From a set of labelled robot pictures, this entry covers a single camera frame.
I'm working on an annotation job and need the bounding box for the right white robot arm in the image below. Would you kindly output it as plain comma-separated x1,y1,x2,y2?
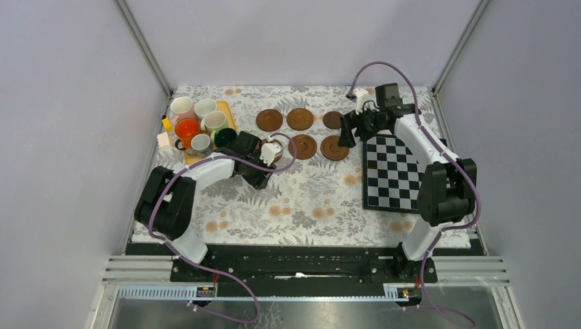
338,83,479,282

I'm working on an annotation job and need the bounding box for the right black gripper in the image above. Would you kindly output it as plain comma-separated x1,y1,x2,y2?
336,104,386,149

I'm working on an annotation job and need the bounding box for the brown wooden coaster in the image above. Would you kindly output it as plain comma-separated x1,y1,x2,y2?
288,134,317,160
320,135,350,161
256,109,284,132
259,138,285,165
286,108,314,131

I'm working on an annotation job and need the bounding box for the floral tablecloth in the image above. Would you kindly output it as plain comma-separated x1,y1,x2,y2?
175,85,419,247

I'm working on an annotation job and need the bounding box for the yellow block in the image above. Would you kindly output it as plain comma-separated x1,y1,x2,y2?
162,117,174,132

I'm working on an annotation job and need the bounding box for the light green mug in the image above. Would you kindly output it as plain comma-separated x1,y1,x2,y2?
200,110,229,133

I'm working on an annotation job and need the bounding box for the dark brown coaster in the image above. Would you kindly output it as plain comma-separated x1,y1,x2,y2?
322,111,343,130

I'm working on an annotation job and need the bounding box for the white pink block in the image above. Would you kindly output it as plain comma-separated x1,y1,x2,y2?
156,132,171,149

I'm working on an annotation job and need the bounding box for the dark green mug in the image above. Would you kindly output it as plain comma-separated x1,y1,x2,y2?
212,127,238,148

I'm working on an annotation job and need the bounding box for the black white checkerboard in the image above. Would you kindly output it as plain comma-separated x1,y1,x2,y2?
362,134,423,214

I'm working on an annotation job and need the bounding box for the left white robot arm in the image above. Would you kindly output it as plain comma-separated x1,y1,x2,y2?
134,132,283,282

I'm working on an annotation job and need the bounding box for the orange mug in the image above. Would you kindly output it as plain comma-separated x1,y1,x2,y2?
175,119,201,151

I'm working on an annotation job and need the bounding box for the grey mug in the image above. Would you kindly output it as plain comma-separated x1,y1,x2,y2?
174,134,214,157

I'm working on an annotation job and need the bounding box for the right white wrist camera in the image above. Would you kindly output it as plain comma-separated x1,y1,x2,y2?
346,88,369,114

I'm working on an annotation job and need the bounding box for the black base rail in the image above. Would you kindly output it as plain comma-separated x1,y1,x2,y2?
125,243,439,298

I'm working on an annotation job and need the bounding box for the pink white mug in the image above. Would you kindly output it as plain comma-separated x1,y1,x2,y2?
169,97,197,127

